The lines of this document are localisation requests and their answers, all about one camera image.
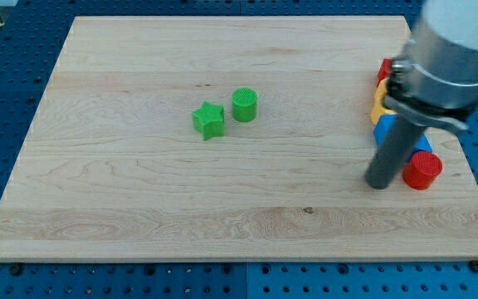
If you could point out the red block behind arm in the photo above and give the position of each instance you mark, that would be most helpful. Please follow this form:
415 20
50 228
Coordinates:
384 69

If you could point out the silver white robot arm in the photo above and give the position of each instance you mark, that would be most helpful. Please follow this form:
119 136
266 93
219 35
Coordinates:
434 80

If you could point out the green star block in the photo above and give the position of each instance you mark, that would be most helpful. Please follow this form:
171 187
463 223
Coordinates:
209 121

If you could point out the green cylinder block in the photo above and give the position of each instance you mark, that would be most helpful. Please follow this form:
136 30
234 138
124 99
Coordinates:
244 104

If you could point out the light wooden board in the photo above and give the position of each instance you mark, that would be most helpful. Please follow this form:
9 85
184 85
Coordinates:
112 170

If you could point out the yellow block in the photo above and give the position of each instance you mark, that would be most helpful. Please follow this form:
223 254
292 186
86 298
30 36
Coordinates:
378 108

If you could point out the blue block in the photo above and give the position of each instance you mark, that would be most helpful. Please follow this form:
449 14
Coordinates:
384 125

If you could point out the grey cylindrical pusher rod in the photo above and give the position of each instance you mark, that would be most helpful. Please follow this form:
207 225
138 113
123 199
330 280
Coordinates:
391 155

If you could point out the red cylinder block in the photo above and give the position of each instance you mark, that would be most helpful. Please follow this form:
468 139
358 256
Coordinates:
422 170

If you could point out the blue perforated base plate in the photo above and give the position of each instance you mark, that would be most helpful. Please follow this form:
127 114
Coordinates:
30 42

